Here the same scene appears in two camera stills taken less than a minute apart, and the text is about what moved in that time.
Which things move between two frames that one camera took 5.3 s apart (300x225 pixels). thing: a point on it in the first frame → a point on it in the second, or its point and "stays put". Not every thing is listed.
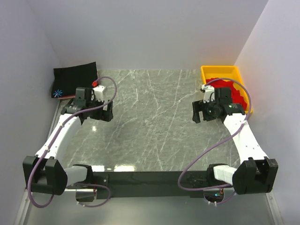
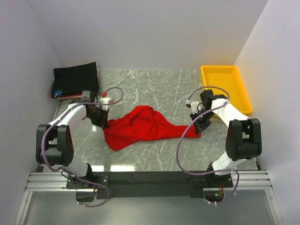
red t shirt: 236,97 → 143,123
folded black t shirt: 66,79 stays put
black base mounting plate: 147,184 stays put
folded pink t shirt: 67,96 stays put
